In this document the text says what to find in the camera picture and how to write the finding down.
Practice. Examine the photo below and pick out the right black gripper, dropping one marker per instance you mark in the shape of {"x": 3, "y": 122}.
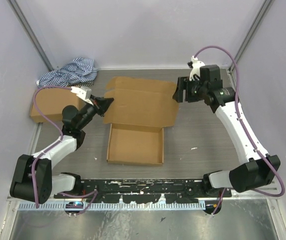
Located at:
{"x": 184, "y": 83}

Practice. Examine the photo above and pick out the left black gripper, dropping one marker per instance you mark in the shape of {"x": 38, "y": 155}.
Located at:
{"x": 101, "y": 104}

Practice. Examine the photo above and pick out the brown cardboard box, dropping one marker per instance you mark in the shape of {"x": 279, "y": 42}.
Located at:
{"x": 138, "y": 115}
{"x": 51, "y": 102}

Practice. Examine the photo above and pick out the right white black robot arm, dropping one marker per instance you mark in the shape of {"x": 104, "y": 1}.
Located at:
{"x": 257, "y": 169}

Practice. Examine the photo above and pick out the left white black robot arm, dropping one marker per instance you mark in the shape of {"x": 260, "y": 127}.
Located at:
{"x": 33, "y": 179}

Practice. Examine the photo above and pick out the closed brown cardboard box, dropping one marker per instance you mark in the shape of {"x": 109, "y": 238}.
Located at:
{"x": 51, "y": 102}

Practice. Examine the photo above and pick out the blue striped crumpled cloth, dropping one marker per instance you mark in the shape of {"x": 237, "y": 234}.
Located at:
{"x": 78, "y": 72}

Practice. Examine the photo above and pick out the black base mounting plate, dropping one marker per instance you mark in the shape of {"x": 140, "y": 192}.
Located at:
{"x": 143, "y": 191}

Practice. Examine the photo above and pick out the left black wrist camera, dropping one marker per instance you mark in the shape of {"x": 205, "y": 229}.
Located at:
{"x": 83, "y": 92}

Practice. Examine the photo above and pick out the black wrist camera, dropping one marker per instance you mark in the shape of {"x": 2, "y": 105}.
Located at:
{"x": 205, "y": 74}
{"x": 83, "y": 92}

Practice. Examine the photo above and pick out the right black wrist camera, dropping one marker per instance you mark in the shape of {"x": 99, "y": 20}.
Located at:
{"x": 205, "y": 74}

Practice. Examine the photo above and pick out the left aluminium corner post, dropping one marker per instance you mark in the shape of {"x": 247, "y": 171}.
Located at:
{"x": 30, "y": 33}

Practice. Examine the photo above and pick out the aluminium corner post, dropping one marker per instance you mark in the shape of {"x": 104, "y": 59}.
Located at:
{"x": 30, "y": 33}
{"x": 262, "y": 12}

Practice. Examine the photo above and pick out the white slotted cable duct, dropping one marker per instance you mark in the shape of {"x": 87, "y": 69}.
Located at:
{"x": 77, "y": 205}

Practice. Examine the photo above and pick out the right aluminium corner post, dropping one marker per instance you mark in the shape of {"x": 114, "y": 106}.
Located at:
{"x": 262, "y": 12}

